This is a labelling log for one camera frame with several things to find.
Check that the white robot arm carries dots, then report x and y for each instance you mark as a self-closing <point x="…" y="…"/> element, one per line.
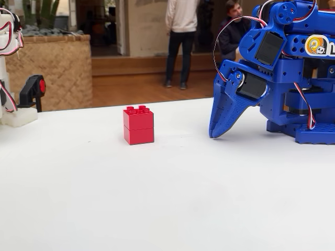
<point x="18" y="117"/>

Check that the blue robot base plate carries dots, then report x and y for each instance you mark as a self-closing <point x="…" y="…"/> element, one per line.
<point x="314" y="134"/>

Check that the seated person in dark jacket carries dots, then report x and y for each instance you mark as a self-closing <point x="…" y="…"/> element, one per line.
<point x="230" y="39"/>

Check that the green cactus plant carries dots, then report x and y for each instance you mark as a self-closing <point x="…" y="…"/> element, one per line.
<point x="47" y="13"/>

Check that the blue gripper with servos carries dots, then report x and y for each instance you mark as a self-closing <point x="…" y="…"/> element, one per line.
<point x="250" y="85"/>

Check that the grey stones in planter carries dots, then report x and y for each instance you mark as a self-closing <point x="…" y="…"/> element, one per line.
<point x="44" y="32"/>

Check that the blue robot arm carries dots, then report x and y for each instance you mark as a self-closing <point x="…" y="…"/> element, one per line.
<point x="295" y="73"/>

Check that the person in white sweater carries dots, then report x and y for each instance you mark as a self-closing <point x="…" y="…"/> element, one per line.
<point x="181" y="18"/>

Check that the woven wicker planter box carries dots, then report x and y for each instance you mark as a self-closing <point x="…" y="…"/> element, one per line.
<point x="52" y="73"/>

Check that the red lego block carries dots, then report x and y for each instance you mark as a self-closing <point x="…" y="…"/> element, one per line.
<point x="138" y="128"/>

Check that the black clamp with red knob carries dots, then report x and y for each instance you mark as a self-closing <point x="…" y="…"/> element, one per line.
<point x="31" y="89"/>

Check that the orange yellow round sticker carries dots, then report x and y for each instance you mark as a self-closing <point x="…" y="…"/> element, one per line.
<point x="315" y="45"/>

